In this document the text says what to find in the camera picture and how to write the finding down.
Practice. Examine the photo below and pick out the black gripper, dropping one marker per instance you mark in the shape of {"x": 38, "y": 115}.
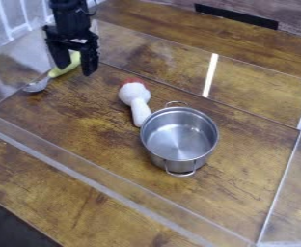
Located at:
{"x": 71, "y": 34}

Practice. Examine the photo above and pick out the green handled metal spoon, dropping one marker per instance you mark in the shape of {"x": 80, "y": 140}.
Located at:
{"x": 39, "y": 86}

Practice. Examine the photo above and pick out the white red toy mushroom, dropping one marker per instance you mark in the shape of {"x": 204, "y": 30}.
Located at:
{"x": 135, "y": 95}

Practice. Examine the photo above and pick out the small steel pot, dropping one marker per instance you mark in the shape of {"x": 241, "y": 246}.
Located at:
{"x": 179, "y": 136}

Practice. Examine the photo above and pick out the black strip on table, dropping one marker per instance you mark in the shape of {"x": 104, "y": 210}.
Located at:
{"x": 245, "y": 18}

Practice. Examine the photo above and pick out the clear acrylic enclosure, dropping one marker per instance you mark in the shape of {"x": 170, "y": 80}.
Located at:
{"x": 76, "y": 175}

